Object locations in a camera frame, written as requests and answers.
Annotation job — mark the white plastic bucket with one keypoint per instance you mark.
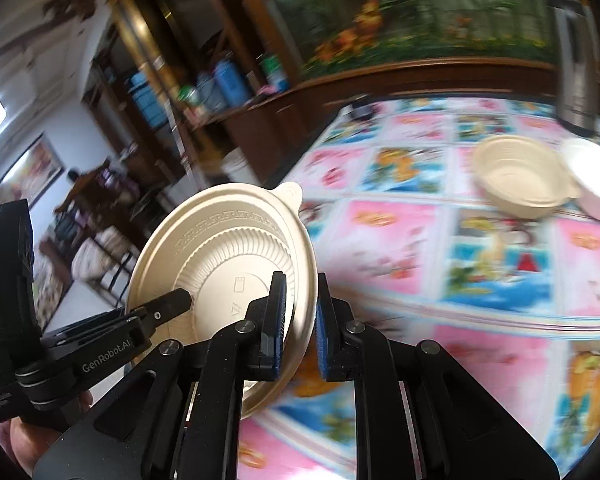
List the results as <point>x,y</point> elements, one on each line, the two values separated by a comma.
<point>240,167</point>

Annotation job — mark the beige ribbed plastic bowl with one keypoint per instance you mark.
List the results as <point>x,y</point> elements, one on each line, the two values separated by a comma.
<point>520,175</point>
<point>220,240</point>

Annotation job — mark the person's left hand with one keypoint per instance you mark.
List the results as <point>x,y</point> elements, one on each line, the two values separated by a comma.
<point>15,445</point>

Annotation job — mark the stainless steel thermos jug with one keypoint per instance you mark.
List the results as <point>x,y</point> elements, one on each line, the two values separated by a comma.
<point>575,70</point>

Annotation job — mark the framed wall picture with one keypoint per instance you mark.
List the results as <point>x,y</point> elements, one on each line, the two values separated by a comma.
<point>27,170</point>

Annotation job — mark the white foam bowl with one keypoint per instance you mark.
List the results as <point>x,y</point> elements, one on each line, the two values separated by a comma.
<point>595,180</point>

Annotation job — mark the blue barred window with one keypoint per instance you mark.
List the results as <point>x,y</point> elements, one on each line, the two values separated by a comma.
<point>142,100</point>

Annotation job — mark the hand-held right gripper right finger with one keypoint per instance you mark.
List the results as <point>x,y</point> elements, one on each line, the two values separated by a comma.
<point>323,340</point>

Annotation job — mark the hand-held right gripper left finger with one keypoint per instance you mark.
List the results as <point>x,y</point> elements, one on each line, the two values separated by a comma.
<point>281,320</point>

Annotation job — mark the wooden display cabinet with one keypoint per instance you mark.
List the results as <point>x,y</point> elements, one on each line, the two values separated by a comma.
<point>145,35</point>

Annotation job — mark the dark wooden chair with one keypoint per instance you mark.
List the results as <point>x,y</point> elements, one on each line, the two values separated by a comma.
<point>100,230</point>

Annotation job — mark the blue thermos flask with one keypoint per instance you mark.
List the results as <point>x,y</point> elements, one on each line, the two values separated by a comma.
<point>230,82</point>

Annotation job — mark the grey-blue thermos flask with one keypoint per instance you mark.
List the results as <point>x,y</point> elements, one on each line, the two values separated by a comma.
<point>209,94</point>

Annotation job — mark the dark wooden sideboard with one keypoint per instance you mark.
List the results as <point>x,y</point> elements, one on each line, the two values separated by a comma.
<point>290,110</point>

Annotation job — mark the green and white packet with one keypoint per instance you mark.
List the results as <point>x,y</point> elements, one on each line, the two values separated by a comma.
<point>275,75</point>

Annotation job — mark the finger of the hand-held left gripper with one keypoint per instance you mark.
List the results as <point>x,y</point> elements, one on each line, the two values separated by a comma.
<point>172,302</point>

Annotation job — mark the floral glass wall panel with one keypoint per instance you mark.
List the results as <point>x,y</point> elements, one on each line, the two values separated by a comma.
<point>405,10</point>

